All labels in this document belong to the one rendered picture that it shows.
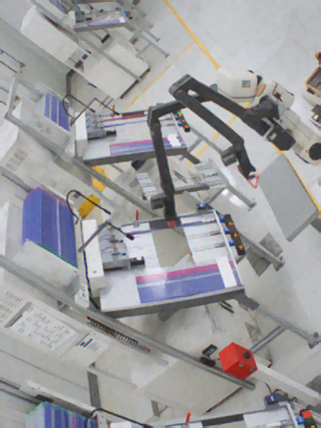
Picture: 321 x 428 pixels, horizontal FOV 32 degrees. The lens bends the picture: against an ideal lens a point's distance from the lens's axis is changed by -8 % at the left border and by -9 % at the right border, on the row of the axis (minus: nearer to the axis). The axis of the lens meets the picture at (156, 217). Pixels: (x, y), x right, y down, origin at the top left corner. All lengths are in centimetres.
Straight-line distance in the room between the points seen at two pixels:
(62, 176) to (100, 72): 363
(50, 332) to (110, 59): 504
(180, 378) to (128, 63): 501
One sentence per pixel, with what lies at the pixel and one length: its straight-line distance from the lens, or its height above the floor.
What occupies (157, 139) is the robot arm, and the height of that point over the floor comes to 133.
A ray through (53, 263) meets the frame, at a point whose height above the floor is 153.
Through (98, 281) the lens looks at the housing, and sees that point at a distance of 296.
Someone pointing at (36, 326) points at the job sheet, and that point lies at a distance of 290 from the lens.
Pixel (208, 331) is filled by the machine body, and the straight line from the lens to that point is 312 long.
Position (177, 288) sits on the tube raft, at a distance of 293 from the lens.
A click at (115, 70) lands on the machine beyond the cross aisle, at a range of 754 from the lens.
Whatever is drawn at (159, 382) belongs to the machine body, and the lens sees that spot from 336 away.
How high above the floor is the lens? 260
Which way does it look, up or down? 29 degrees down
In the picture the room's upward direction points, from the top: 56 degrees counter-clockwise
